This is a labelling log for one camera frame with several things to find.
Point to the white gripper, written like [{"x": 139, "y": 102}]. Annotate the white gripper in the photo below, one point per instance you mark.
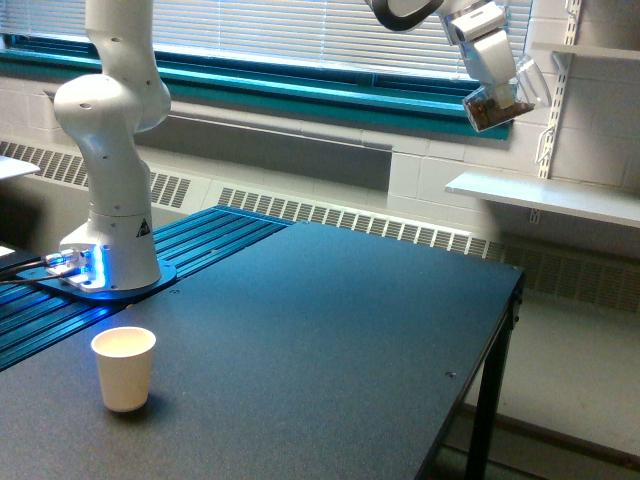
[{"x": 477, "y": 29}]

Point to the clear plastic cup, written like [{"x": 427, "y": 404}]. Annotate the clear plastic cup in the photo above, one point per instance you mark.
[{"x": 528, "y": 86}]

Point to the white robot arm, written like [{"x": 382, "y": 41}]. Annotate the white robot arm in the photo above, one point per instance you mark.
[{"x": 114, "y": 249}]

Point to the brown almonds in clear cup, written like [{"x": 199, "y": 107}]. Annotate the brown almonds in clear cup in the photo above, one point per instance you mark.
[{"x": 486, "y": 114}]

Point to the white window blinds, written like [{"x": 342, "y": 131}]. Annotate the white window blinds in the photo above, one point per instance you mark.
[{"x": 329, "y": 34}]

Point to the baseboard radiator vent cover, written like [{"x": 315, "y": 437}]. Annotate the baseboard radiator vent cover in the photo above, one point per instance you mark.
[{"x": 583, "y": 278}]

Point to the black table leg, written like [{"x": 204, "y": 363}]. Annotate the black table leg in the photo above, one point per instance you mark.
[{"x": 489, "y": 393}]

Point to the white paper cup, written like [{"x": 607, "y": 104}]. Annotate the white paper cup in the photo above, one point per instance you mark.
[{"x": 124, "y": 357}]

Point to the white desk corner at left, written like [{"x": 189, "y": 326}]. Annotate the white desk corner at left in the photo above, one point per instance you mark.
[{"x": 13, "y": 168}]

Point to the white shelf bracket rail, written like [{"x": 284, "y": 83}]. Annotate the white shelf bracket rail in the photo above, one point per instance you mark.
[{"x": 562, "y": 58}]

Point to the upper white wall shelf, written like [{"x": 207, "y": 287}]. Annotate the upper white wall shelf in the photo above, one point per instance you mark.
[{"x": 589, "y": 51}]

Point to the white wall shelf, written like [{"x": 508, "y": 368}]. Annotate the white wall shelf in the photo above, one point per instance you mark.
[
  {"x": 567, "y": 198},
  {"x": 589, "y": 51}
]

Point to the lower white wall shelf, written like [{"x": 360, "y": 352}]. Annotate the lower white wall shelf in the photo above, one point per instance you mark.
[{"x": 567, "y": 198}]

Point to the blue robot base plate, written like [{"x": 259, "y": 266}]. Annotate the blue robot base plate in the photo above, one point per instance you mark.
[{"x": 57, "y": 286}]

